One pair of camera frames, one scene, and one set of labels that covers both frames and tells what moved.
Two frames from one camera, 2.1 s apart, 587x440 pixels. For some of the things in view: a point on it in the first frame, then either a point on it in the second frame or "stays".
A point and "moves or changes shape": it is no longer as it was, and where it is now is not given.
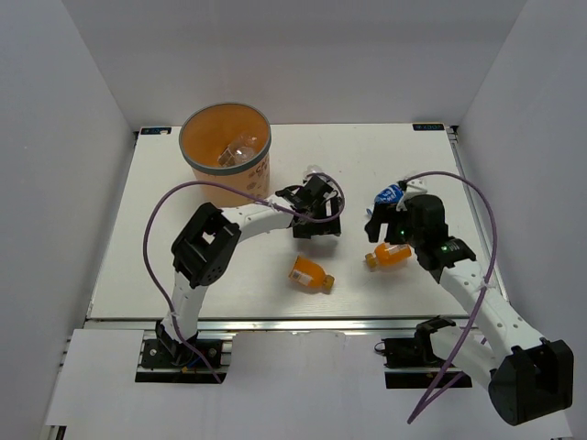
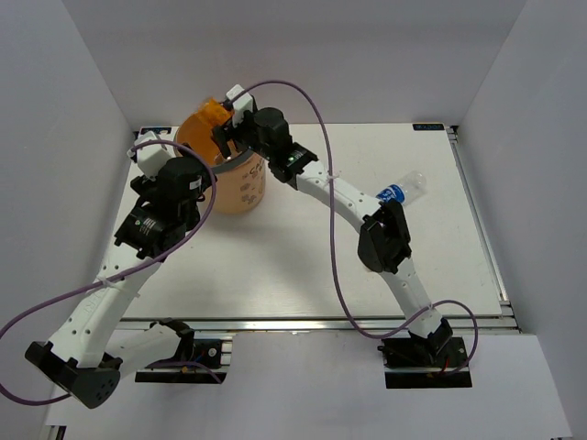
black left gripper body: [318, 211] -> [145, 187]
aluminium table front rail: [265, 324] stays
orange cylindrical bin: [227, 143] stays
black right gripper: [383, 214] -> [222, 133]
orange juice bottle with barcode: [386, 255] moves or changes shape
